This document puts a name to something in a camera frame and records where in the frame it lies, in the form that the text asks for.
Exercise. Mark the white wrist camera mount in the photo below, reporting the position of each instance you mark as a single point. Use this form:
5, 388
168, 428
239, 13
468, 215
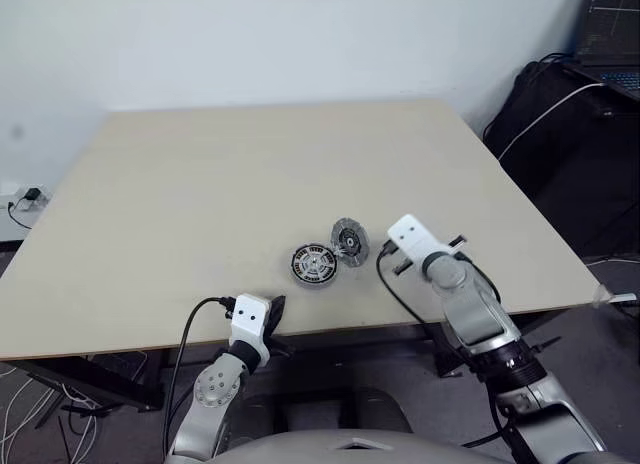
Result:
412, 239
250, 316

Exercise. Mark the grey round rotor disc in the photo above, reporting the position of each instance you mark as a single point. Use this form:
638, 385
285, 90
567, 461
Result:
350, 241

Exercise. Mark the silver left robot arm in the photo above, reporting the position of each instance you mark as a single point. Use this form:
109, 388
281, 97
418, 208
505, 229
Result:
215, 384

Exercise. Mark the silver spoked rotor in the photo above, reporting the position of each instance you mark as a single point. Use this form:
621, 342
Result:
313, 265

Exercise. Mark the black laptop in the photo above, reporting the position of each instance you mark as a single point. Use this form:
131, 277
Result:
610, 29

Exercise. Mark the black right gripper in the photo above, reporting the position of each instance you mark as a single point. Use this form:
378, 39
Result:
401, 268

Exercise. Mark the round metal motor stator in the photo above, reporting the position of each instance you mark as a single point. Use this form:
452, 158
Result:
311, 286

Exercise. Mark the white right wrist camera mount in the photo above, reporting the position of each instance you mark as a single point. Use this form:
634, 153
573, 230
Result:
412, 239

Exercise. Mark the large black bag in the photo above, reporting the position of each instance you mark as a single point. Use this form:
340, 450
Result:
575, 174

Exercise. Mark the white wall socket strip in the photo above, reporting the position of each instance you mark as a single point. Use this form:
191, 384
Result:
10, 188

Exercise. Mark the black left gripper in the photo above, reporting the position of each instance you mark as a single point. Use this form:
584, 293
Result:
278, 345

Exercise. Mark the black power adapter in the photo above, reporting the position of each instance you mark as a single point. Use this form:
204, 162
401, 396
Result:
32, 193

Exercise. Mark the silver robot torso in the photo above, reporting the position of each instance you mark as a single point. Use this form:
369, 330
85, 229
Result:
300, 449

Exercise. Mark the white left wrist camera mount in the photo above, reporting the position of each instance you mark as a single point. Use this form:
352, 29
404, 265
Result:
250, 316

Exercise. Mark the clear table corner protector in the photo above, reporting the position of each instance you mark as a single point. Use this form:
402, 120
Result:
604, 296

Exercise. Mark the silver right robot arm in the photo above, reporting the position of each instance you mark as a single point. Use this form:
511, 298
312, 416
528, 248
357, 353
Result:
475, 314

